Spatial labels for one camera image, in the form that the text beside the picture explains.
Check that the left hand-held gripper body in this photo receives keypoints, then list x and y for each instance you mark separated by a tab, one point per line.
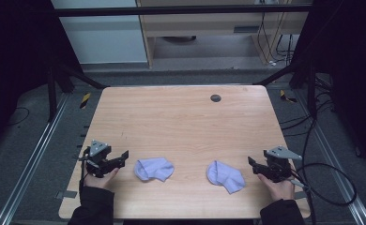
97	156

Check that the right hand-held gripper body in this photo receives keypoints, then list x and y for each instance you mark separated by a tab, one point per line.
278	164

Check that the light purple sock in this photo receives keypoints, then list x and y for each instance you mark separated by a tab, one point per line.
153	168
225	177

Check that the person's left hand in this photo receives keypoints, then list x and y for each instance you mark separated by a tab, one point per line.
100	181

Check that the person's right hand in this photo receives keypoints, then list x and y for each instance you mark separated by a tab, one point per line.
278	189

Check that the grey tape strip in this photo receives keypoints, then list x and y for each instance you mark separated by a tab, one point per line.
66	194

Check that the yellow black striped tape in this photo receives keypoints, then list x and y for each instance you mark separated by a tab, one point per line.
85	100
286	97

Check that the grey round table grommet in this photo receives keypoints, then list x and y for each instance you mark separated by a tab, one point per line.
215	98

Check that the black metal stand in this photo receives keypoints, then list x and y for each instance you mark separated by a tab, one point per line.
300	75
59	81

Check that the white cabinet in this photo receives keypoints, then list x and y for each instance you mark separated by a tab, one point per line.
104	34

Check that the light wooden desk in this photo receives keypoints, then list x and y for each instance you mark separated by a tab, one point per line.
203	25

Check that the aluminium floor rail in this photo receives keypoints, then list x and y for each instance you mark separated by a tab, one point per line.
337	162
31	162

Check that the black horizontal frame bar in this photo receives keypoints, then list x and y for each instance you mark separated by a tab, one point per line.
178	11

